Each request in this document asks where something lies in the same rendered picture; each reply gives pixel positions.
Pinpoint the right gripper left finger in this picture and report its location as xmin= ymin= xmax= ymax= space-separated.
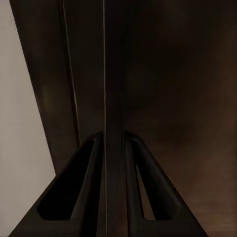
xmin=8 ymin=131 xmax=104 ymax=237

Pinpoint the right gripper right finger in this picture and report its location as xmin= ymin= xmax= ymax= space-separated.
xmin=124 ymin=131 xmax=209 ymax=237

